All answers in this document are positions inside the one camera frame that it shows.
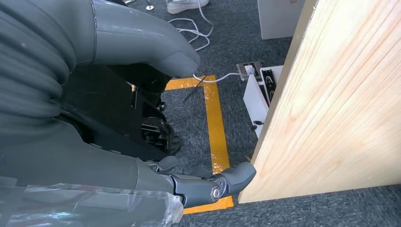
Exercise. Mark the chrome chair base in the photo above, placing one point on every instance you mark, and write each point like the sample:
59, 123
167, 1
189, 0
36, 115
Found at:
149, 7

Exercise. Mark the white cabinet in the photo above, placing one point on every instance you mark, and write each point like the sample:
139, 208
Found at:
277, 18

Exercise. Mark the black robot body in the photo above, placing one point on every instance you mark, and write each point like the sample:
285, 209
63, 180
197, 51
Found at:
109, 106

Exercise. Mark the metal floor power socket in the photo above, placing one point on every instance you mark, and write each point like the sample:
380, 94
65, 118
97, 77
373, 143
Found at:
257, 67

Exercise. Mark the yellow floor tape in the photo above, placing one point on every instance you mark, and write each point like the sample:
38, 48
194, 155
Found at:
216, 131

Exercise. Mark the white desk leg panel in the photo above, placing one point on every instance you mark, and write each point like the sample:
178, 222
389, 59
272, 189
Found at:
255, 100

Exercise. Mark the light wood desk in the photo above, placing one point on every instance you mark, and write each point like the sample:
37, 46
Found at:
329, 109

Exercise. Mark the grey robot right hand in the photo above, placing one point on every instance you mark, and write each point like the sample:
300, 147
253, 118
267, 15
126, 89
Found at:
62, 156

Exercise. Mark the clear plastic film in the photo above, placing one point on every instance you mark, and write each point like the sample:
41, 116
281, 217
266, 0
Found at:
94, 206

